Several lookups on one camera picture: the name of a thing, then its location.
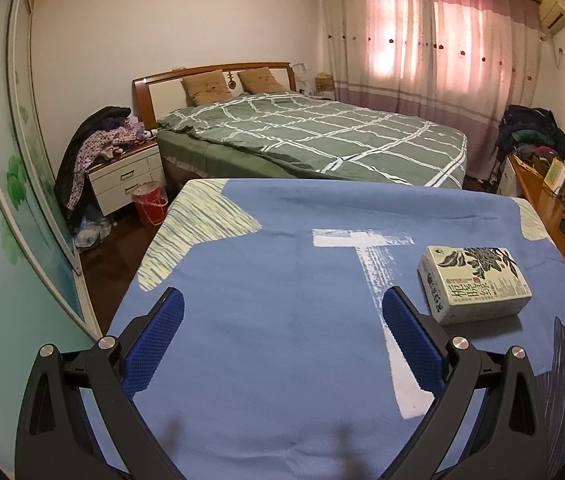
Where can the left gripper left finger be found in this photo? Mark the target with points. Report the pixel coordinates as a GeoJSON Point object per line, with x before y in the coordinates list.
{"type": "Point", "coordinates": [54, 437]}

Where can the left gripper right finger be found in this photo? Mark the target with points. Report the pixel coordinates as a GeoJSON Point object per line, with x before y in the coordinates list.
{"type": "Point", "coordinates": [486, 420]}

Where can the floral tissue box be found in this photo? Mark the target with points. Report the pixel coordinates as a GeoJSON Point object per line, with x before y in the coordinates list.
{"type": "Point", "coordinates": [472, 284]}

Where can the sliding wardrobe door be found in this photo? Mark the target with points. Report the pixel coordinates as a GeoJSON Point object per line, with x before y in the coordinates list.
{"type": "Point", "coordinates": [43, 295]}

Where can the wooden sideboard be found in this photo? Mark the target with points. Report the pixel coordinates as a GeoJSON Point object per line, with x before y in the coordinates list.
{"type": "Point", "coordinates": [549, 207]}

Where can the blue patterned table cloth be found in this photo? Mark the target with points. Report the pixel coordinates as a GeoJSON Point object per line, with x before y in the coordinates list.
{"type": "Point", "coordinates": [283, 367]}

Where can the red bucket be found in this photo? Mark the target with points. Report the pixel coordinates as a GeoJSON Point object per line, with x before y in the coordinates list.
{"type": "Point", "coordinates": [151, 202]}

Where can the white bedside nightstand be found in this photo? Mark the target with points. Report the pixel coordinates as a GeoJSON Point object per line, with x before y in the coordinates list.
{"type": "Point", "coordinates": [114, 181]}

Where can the framed picture on sideboard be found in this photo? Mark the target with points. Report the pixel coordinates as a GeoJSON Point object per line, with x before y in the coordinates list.
{"type": "Point", "coordinates": [555, 177]}

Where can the dark clothes pile on sideboard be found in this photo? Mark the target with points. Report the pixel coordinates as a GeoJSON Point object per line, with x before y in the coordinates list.
{"type": "Point", "coordinates": [535, 126]}

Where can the clothes pile on nightstand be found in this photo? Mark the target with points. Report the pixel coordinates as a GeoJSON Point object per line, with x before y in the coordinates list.
{"type": "Point", "coordinates": [110, 127]}

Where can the bed with green quilt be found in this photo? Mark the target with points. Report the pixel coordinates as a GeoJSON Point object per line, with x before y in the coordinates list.
{"type": "Point", "coordinates": [292, 134]}

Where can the left brown pillow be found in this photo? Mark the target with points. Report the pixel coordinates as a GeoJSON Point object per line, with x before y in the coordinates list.
{"type": "Point", "coordinates": [206, 88]}

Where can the brown pillow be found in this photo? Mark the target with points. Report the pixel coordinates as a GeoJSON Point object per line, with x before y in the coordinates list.
{"type": "Point", "coordinates": [206, 88]}
{"type": "Point", "coordinates": [259, 80]}

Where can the pink white curtains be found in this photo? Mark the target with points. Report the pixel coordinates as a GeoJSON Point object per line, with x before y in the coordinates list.
{"type": "Point", "coordinates": [459, 63]}

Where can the tissue box on far nightstand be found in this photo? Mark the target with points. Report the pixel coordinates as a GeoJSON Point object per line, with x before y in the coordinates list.
{"type": "Point", "coordinates": [324, 82]}

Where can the right brown pillow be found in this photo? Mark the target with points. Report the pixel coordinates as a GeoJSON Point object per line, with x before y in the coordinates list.
{"type": "Point", "coordinates": [259, 80]}

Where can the wall air conditioner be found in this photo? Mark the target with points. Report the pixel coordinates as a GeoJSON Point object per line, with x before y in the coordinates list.
{"type": "Point", "coordinates": [552, 16]}

